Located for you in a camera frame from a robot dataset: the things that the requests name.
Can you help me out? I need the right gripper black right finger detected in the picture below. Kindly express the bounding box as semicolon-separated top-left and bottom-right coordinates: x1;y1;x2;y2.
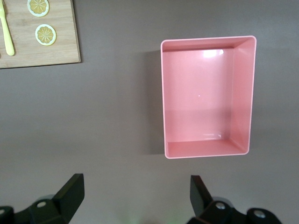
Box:
188;175;285;224

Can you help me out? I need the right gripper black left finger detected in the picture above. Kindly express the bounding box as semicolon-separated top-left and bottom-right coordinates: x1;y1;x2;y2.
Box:
0;173;85;224

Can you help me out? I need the pink plastic bin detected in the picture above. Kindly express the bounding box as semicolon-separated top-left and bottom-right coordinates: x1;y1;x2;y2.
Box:
160;35;257;160

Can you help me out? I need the wooden cutting board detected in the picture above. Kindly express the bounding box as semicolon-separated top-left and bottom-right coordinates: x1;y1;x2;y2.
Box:
0;0;81;69

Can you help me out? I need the lemon slice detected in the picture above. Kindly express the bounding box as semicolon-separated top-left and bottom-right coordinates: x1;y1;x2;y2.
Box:
35;24;57;46
27;0;50;18

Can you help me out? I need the yellow plastic fork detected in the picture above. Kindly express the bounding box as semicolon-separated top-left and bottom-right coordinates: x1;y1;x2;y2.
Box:
0;0;15;56

